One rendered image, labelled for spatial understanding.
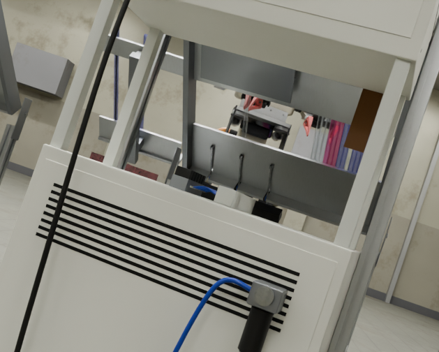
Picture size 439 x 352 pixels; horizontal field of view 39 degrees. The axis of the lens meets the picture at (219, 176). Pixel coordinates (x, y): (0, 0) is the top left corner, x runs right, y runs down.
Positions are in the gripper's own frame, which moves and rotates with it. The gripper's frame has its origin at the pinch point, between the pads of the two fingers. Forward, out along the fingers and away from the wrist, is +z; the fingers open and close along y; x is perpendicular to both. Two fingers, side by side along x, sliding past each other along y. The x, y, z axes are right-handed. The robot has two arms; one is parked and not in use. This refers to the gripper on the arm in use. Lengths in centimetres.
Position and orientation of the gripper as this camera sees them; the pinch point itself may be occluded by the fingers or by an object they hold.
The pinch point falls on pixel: (247, 107)
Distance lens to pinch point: 205.6
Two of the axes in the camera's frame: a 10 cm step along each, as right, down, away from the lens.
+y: 9.2, 3.0, -2.7
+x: -0.6, 7.5, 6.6
